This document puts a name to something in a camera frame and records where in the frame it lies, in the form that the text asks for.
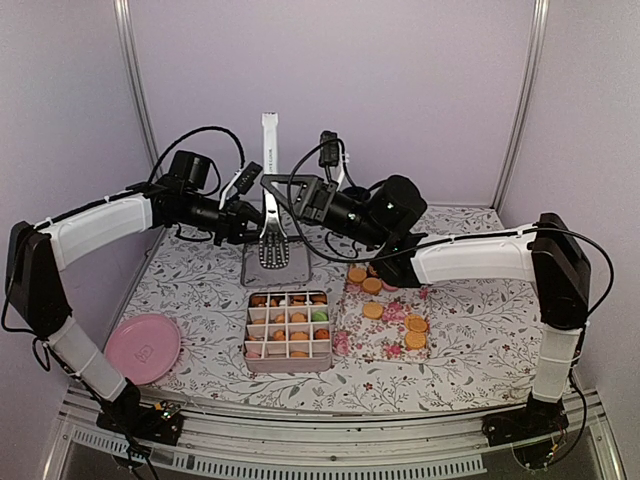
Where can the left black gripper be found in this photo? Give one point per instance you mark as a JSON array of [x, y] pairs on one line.
[[233, 223]]

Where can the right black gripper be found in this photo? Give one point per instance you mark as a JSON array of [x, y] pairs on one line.
[[312, 198]]

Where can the white handled food tongs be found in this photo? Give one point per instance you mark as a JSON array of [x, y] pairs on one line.
[[273, 242]]

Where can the metal tin lid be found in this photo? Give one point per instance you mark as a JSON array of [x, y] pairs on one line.
[[297, 271]]

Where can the green sandwich cookie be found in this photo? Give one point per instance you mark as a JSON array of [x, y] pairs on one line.
[[319, 316]]

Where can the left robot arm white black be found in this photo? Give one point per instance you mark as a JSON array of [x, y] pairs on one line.
[[38, 253]]

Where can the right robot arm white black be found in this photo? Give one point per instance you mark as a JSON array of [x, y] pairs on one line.
[[544, 254]]

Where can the metal cookie tin with dividers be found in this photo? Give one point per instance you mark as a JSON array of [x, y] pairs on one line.
[[279, 325]]

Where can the floral rectangular tray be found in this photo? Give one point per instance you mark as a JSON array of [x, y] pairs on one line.
[[374, 317]]

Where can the pink round plate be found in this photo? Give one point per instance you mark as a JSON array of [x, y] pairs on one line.
[[144, 348]]

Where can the round embossed biscuit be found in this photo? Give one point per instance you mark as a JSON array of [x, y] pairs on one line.
[[415, 340]]

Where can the floral tablecloth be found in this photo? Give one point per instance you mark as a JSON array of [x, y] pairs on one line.
[[484, 339]]

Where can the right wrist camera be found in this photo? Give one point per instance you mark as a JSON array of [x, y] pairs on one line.
[[333, 158]]

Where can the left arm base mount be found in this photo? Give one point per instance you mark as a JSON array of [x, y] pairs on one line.
[[160, 423]]

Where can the aluminium front rail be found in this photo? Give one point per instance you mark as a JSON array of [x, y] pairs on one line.
[[220, 440]]

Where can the left aluminium corner post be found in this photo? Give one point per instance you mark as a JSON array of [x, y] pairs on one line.
[[126, 35]]

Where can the aluminium corner post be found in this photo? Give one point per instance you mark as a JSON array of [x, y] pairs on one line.
[[126, 35], [531, 67]]

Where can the right aluminium corner post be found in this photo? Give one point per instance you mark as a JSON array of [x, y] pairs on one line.
[[531, 67]]

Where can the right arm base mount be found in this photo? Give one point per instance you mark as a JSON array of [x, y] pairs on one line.
[[533, 420]]

